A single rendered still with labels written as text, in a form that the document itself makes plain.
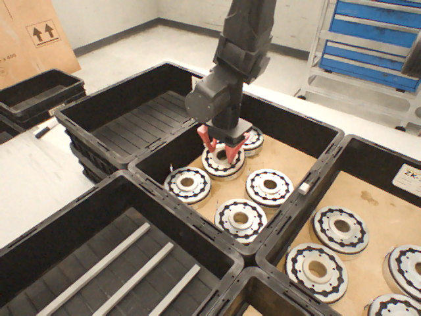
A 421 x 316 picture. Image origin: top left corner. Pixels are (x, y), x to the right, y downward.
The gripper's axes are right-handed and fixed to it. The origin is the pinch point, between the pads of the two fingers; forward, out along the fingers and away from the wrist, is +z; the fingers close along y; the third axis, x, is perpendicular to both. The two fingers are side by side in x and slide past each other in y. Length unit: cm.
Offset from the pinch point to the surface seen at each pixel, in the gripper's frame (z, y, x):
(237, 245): -4.2, 17.4, -19.0
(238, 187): 5.2, 6.7, -1.7
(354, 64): 39, -14, 188
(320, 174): -5.3, 21.1, 3.2
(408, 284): 1.7, 41.6, -3.0
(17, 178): 21, -53, -32
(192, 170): 2.6, -3.2, -6.5
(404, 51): 20, 14, 187
